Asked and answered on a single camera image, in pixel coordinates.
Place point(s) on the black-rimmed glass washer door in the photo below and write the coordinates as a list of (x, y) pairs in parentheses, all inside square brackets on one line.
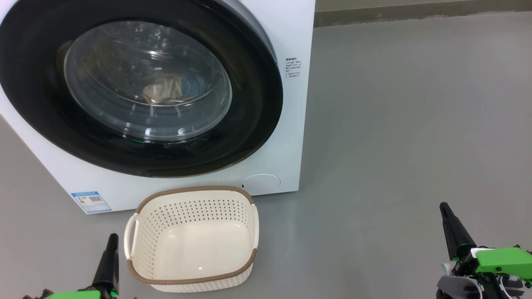
[(37, 83)]

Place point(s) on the white front-load washing machine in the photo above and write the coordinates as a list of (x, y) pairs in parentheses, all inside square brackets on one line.
[(286, 124)]

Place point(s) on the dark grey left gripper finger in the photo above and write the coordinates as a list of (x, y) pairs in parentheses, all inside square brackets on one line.
[(108, 265)]

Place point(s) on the blue energy label sticker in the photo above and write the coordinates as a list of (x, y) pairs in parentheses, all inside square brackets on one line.
[(91, 202)]

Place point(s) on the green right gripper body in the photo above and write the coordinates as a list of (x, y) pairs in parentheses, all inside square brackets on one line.
[(503, 261)]

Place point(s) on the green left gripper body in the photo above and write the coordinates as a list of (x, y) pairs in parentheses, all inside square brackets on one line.
[(75, 295)]

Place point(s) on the printed text instruction label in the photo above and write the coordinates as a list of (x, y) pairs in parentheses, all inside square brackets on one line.
[(293, 67)]

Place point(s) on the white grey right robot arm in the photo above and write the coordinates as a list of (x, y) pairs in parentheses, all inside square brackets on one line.
[(461, 289)]

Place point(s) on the cream perforated laundry basket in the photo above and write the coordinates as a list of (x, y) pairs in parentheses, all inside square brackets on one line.
[(191, 249)]

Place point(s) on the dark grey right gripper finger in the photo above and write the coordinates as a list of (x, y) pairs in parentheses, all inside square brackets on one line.
[(456, 232)]

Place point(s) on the round white filter cover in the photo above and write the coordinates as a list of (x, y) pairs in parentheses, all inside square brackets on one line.
[(262, 184)]

